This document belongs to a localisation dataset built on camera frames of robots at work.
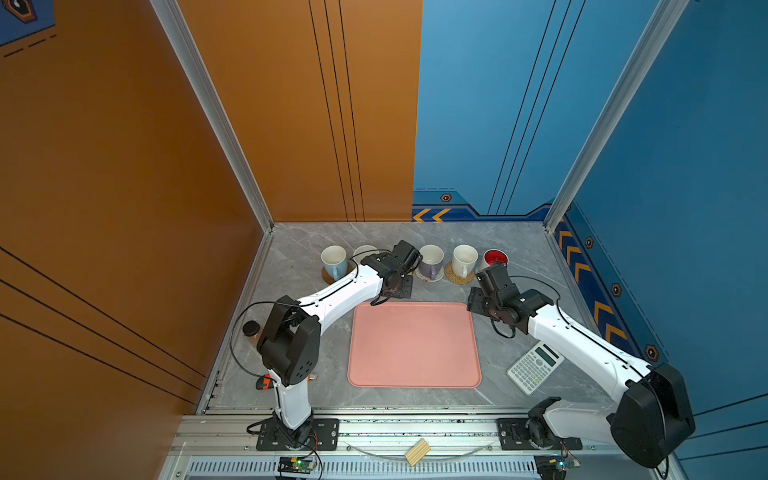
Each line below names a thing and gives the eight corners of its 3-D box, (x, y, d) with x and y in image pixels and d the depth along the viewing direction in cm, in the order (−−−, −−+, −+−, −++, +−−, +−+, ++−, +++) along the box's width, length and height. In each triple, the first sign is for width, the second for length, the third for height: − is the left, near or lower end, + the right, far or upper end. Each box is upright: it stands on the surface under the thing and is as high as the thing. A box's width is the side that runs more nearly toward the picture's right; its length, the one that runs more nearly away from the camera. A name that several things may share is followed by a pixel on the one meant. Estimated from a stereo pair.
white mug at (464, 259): (452, 282, 104) (456, 265, 96) (449, 262, 110) (453, 244, 102) (473, 282, 104) (480, 265, 96) (469, 262, 110) (475, 244, 102)
